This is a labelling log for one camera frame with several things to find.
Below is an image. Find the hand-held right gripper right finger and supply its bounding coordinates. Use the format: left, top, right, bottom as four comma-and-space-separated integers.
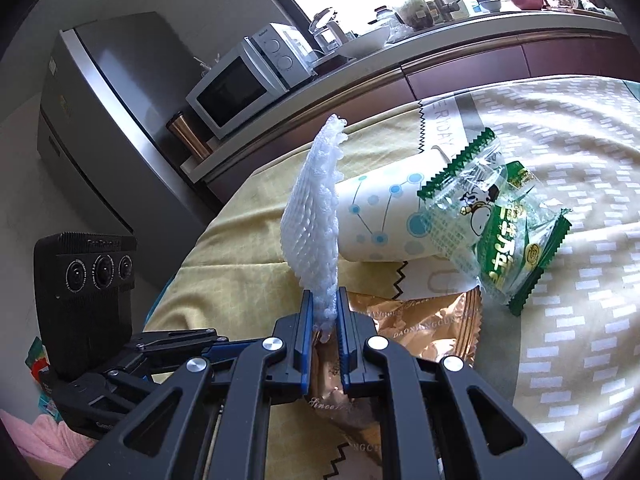
336, 286, 583, 480

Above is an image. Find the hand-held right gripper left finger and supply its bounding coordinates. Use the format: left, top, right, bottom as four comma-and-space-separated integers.
65, 289, 317, 480

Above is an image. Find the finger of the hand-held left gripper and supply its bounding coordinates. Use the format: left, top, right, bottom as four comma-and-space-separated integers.
104, 341, 266, 397
131, 328, 232, 359

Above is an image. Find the golden brown snack wrapper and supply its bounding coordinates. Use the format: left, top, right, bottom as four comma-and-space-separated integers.
307, 287, 484, 480

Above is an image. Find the white foam fruit net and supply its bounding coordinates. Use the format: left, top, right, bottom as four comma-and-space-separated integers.
280, 114, 349, 333

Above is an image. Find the blue dotted paper cup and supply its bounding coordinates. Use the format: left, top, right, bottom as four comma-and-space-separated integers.
334, 152, 454, 264

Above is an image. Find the green clear snack wrapper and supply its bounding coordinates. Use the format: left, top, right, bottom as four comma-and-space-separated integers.
416, 127, 573, 317

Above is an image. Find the person's left forearm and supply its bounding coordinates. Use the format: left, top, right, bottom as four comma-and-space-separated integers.
0, 407, 97, 472

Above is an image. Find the colourful packaging on floor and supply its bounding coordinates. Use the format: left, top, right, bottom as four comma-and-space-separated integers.
25, 335, 64, 418

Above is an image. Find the yellow quilted cloth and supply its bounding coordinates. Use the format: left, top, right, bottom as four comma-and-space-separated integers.
142, 102, 501, 480

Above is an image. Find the grey refrigerator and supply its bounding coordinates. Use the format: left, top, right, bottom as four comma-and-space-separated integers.
37, 10, 227, 262

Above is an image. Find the copper travel tumbler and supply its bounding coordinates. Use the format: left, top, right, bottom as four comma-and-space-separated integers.
166, 112, 214, 164

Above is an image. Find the white microwave oven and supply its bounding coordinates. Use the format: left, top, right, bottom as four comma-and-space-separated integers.
186, 22, 319, 142

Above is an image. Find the white rack on microwave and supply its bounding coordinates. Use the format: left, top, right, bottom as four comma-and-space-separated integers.
192, 57, 221, 79

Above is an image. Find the white patterned blanket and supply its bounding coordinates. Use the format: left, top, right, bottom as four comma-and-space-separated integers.
400, 75, 640, 480

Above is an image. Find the large white bowl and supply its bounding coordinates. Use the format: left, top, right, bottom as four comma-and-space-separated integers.
337, 27, 391, 59

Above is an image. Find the glass kettle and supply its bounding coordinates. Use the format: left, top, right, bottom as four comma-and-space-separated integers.
309, 7, 359, 57

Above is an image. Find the kitchen counter cabinet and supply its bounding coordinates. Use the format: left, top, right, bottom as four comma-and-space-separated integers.
182, 7, 632, 202

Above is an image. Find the crumpled clear bag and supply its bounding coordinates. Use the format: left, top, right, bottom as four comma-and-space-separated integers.
370, 10, 417, 44

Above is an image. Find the clear container of sprouts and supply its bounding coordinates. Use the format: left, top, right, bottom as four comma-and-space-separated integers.
395, 0, 436, 29

